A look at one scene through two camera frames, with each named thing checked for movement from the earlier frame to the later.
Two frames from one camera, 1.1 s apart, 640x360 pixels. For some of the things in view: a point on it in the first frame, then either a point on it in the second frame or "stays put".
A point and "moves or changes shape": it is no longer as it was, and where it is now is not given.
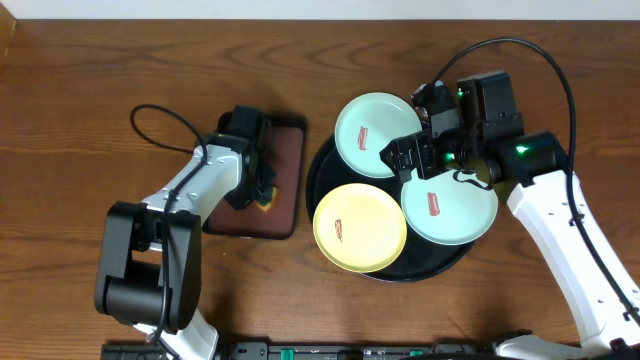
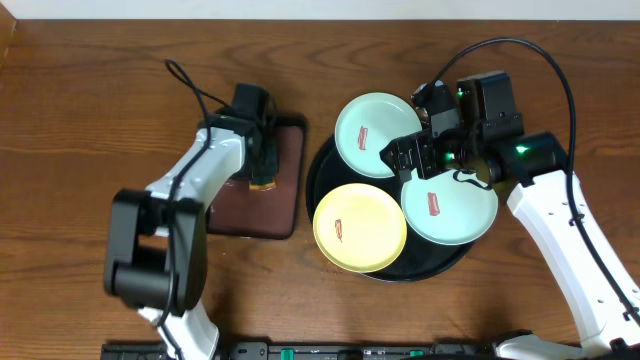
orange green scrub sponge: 270,203 moves or changes shape
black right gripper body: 435,156 stays put
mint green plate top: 367,124 stays put
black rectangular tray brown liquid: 284,136 stays put
